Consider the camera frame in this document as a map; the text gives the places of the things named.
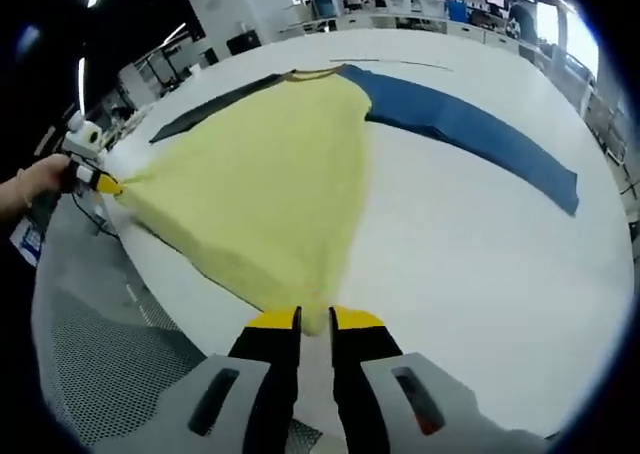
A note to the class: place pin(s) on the teal panel cart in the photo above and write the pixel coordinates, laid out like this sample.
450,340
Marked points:
327,3

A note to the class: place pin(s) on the black box unit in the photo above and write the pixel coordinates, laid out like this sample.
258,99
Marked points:
244,42

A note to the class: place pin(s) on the yellow blue grey garment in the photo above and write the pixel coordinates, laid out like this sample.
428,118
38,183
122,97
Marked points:
260,199

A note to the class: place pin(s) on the blue white printed box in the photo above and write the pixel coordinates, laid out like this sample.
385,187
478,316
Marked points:
27,241

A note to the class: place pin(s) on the white square pillar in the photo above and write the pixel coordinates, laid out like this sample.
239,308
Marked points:
235,4

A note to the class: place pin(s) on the blue plastic bin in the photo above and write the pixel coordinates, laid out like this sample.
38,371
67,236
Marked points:
458,11

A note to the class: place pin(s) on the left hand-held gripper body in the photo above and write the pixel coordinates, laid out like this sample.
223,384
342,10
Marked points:
82,141

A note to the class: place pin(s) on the white office desk row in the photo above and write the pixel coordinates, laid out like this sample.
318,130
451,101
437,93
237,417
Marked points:
435,26

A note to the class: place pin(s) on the person's left hand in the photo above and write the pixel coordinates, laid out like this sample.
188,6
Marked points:
50,174

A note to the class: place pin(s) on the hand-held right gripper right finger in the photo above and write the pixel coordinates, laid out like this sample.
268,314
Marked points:
360,374

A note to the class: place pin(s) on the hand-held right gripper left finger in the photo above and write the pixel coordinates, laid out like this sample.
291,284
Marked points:
270,374

